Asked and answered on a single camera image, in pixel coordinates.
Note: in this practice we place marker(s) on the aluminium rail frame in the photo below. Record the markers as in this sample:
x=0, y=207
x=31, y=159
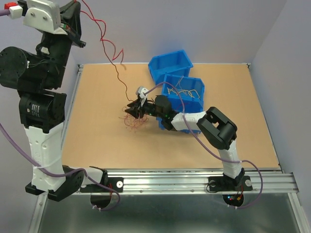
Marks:
x=165, y=173

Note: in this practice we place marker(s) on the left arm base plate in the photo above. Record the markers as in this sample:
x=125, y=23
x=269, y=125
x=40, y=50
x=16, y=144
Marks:
x=105, y=198

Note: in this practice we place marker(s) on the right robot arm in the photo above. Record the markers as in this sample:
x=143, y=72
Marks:
x=218, y=129

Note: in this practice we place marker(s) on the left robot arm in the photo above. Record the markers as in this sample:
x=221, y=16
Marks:
x=36, y=77

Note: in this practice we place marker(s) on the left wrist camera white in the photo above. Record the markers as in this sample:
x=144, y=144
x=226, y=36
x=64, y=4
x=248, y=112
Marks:
x=43, y=15

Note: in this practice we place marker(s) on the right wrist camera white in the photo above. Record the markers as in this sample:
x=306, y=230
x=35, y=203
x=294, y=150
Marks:
x=141, y=93

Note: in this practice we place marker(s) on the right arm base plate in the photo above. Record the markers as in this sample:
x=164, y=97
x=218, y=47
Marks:
x=235, y=193

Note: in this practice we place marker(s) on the blue bin rear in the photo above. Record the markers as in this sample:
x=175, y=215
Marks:
x=176, y=63

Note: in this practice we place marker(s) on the blue bin double front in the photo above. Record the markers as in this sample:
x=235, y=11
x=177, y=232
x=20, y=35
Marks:
x=183, y=93

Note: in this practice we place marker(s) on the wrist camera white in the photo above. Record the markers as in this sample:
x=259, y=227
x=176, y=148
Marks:
x=43, y=15
x=141, y=93

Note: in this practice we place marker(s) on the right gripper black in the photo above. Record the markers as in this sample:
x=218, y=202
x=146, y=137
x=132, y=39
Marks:
x=134, y=110

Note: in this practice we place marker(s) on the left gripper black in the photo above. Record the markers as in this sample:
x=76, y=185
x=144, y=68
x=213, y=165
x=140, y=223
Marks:
x=71, y=21

